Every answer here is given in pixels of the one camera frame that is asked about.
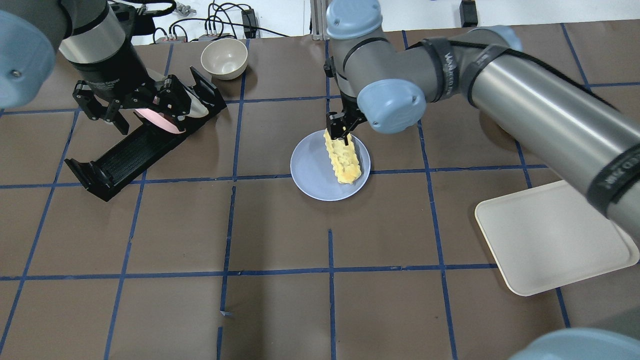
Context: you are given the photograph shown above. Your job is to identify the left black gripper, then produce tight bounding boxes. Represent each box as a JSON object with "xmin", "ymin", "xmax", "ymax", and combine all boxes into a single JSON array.
[{"xmin": 72, "ymin": 62, "xmax": 191, "ymax": 136}]

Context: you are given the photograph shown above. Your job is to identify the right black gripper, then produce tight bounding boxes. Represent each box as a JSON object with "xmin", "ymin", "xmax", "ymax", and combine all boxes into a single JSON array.
[{"xmin": 326, "ymin": 97, "xmax": 368, "ymax": 147}]

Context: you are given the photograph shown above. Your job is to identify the light blue plate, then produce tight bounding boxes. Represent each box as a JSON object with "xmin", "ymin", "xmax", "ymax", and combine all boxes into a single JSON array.
[{"xmin": 290, "ymin": 130, "xmax": 371, "ymax": 202}]

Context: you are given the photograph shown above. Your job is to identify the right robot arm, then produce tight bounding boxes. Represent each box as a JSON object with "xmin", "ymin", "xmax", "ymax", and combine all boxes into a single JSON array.
[{"xmin": 324, "ymin": 0, "xmax": 639, "ymax": 239}]

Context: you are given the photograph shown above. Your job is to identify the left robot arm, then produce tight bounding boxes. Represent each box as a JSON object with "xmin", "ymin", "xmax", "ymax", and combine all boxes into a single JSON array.
[{"xmin": 0, "ymin": 0, "xmax": 206, "ymax": 135}]

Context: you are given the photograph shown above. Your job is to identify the pink plate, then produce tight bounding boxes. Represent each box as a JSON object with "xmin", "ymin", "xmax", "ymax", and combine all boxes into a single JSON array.
[{"xmin": 134, "ymin": 108, "xmax": 185, "ymax": 135}]

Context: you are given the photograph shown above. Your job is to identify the cream plate in rack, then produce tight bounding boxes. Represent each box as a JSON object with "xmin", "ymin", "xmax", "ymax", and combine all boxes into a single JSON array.
[{"xmin": 184, "ymin": 86, "xmax": 210, "ymax": 118}]

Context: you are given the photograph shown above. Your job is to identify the black dish rack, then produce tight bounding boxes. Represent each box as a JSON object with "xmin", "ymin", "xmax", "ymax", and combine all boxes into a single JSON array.
[{"xmin": 64, "ymin": 67, "xmax": 227, "ymax": 202}]

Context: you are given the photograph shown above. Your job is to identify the cream bowl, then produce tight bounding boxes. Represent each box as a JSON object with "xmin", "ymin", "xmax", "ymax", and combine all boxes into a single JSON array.
[{"xmin": 199, "ymin": 38, "xmax": 249, "ymax": 81}]

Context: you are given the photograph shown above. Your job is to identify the black power adapter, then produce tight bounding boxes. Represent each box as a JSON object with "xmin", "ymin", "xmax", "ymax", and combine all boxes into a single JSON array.
[{"xmin": 459, "ymin": 0, "xmax": 479, "ymax": 28}]

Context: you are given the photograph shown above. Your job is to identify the cream rectangular tray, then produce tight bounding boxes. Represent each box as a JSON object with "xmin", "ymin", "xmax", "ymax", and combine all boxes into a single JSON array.
[{"xmin": 474, "ymin": 180, "xmax": 639, "ymax": 297}]

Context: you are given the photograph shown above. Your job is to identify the aluminium frame post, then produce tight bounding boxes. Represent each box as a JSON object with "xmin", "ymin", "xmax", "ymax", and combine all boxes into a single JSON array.
[{"xmin": 310, "ymin": 0, "xmax": 331, "ymax": 41}]

